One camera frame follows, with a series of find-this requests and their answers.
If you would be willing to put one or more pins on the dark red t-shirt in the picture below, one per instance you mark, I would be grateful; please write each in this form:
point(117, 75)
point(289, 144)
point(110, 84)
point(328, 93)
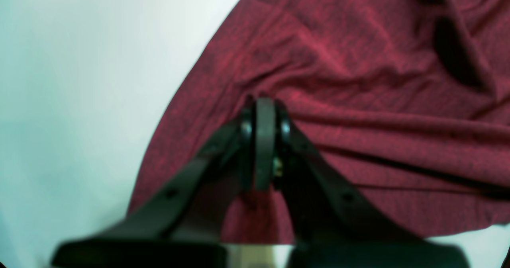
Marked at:
point(408, 99)

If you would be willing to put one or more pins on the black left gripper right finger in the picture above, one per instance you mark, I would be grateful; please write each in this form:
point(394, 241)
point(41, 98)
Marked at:
point(334, 225)

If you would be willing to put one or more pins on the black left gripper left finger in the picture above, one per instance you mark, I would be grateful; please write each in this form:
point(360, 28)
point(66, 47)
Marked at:
point(181, 225)

